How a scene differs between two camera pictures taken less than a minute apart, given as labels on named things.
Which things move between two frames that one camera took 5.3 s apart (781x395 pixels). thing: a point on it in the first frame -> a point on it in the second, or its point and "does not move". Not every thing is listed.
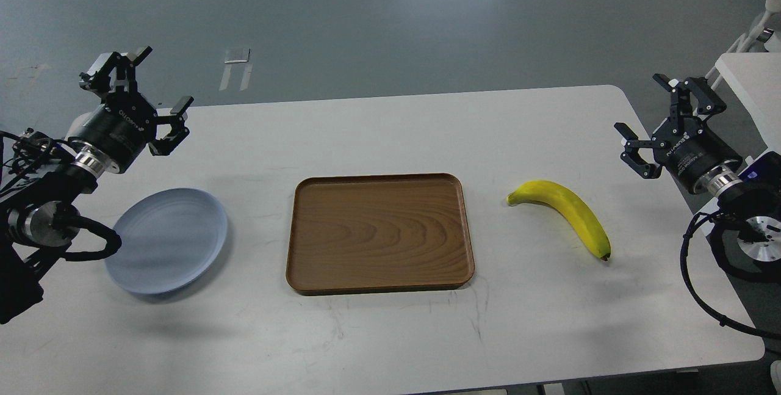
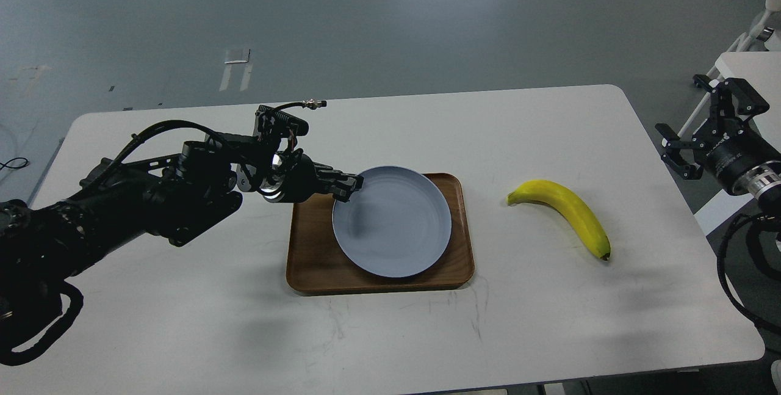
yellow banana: x=557 y=196 does not move
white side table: x=755 y=79 does not move
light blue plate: x=168 y=240 -> x=396 y=224
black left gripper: x=112 y=138 -> x=293 y=177
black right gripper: x=708 y=164 -> x=731 y=149
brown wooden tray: x=361 y=232 does not move
